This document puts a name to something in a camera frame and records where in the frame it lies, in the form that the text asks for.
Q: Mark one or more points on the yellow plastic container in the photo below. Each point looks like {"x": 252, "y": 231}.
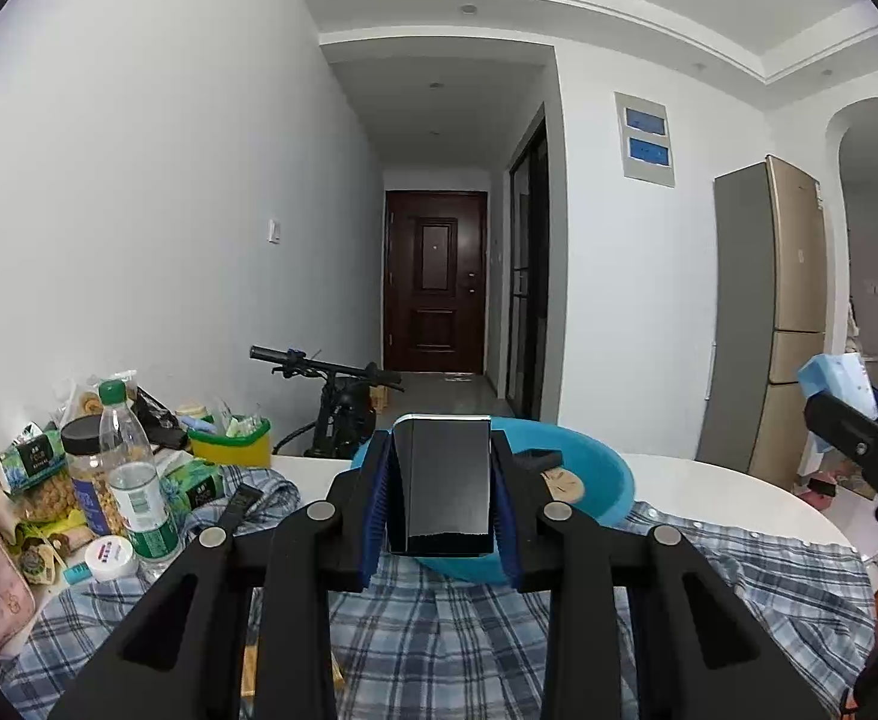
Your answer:
{"x": 233, "y": 450}

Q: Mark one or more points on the gold grey refrigerator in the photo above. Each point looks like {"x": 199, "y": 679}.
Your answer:
{"x": 754, "y": 315}

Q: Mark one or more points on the black folding bicycle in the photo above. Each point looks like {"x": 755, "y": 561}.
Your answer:
{"x": 341, "y": 405}

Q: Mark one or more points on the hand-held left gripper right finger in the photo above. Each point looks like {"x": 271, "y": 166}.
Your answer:
{"x": 503, "y": 517}

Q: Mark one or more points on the grey wall panel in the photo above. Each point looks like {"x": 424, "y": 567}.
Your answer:
{"x": 645, "y": 172}

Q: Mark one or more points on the blue plaid shirt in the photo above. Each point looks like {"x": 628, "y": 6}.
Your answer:
{"x": 439, "y": 637}

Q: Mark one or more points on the brown paper bag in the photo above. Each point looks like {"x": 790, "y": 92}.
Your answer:
{"x": 383, "y": 399}

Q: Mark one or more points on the green tissue pack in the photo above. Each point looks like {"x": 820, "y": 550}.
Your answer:
{"x": 199, "y": 491}
{"x": 30, "y": 457}

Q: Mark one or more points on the nut snack bag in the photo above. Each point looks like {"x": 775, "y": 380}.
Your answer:
{"x": 45, "y": 499}

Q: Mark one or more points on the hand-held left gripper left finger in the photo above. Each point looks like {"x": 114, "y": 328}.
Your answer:
{"x": 375, "y": 510}

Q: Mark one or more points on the green white sachets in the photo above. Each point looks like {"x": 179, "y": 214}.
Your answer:
{"x": 240, "y": 424}

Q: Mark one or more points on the blue plastic basin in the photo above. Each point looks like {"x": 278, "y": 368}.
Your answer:
{"x": 596, "y": 480}

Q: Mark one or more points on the dark brown door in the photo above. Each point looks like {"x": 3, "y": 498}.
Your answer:
{"x": 435, "y": 300}

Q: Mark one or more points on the black foil packet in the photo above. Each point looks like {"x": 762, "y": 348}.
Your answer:
{"x": 158, "y": 420}

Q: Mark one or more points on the small patterned packet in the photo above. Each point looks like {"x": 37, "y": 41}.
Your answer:
{"x": 38, "y": 559}

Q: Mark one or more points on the small teal box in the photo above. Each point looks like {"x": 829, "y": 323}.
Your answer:
{"x": 75, "y": 574}

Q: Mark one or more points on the clear cookie packet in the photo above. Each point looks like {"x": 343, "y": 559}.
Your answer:
{"x": 87, "y": 397}

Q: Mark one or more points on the black tube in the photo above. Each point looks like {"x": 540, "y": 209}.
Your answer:
{"x": 238, "y": 506}

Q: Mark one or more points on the black-framed sliding door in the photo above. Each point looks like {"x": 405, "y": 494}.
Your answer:
{"x": 533, "y": 277}

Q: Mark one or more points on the glossy black box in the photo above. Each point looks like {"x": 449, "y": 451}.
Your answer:
{"x": 439, "y": 480}

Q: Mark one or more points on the black-lidded nut jar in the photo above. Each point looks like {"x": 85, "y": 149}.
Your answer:
{"x": 90, "y": 480}

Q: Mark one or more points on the pale yellow round item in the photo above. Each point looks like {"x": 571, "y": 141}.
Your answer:
{"x": 191, "y": 412}

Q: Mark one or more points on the clear green-capped water bottle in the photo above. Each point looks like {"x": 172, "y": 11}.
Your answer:
{"x": 135, "y": 495}

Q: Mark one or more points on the blue white box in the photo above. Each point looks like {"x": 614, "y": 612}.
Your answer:
{"x": 836, "y": 382}

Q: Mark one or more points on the white cream jar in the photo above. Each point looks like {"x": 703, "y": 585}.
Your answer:
{"x": 109, "y": 559}

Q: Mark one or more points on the black flat case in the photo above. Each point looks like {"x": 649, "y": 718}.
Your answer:
{"x": 538, "y": 459}

